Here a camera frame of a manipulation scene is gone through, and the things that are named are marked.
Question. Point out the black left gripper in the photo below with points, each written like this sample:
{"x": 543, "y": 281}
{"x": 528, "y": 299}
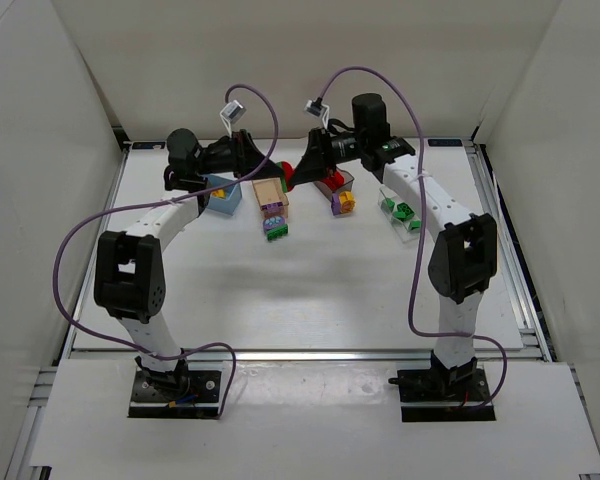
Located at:
{"x": 243, "y": 153}

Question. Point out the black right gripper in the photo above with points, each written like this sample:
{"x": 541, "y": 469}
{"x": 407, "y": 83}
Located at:
{"x": 319, "y": 151}

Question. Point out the green printed lego brick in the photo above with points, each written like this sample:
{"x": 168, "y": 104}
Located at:
{"x": 403, "y": 212}

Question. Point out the red arched lego brick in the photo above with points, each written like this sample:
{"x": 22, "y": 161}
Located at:
{"x": 334, "y": 181}

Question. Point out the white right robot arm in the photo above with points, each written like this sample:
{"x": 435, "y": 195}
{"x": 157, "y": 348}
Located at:
{"x": 464, "y": 255}

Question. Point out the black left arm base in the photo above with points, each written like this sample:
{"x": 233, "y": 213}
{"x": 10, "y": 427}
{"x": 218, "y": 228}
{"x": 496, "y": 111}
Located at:
{"x": 190, "y": 394}

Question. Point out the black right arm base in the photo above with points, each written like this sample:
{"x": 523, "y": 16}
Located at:
{"x": 425, "y": 399}

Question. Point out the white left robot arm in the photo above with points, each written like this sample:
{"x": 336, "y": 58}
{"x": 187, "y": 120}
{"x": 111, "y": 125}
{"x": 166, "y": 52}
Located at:
{"x": 129, "y": 279}

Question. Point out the grey transparent container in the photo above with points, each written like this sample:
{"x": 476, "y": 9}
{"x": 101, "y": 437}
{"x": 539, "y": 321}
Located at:
{"x": 327, "y": 193}

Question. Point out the purple orange lego piece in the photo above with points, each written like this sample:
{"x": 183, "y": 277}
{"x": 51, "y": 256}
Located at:
{"x": 342, "y": 203}

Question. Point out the blue rectangular container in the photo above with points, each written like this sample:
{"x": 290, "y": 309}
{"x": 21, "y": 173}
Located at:
{"x": 225, "y": 198}

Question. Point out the purple lego piece with flower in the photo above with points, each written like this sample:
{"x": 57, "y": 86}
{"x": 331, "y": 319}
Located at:
{"x": 273, "y": 222}

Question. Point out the green lego plate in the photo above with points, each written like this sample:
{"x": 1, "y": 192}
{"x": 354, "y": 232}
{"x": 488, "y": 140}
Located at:
{"x": 277, "y": 232}

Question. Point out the clear transparent container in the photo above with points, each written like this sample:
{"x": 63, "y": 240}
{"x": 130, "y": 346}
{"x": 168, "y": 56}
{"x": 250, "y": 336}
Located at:
{"x": 399, "y": 228}

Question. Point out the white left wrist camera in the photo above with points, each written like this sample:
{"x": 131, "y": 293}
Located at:
{"x": 230, "y": 114}

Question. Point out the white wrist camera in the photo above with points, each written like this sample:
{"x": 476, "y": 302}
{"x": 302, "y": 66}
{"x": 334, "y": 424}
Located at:
{"x": 317, "y": 109}
{"x": 230, "y": 114}

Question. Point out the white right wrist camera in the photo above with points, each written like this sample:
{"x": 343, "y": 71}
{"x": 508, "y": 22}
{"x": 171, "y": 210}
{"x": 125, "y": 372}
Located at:
{"x": 317, "y": 109}

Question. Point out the right aluminium frame rail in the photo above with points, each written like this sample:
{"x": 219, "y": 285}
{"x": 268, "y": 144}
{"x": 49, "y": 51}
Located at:
{"x": 525, "y": 301}

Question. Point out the aluminium table edge rail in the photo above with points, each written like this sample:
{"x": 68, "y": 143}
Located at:
{"x": 532, "y": 353}

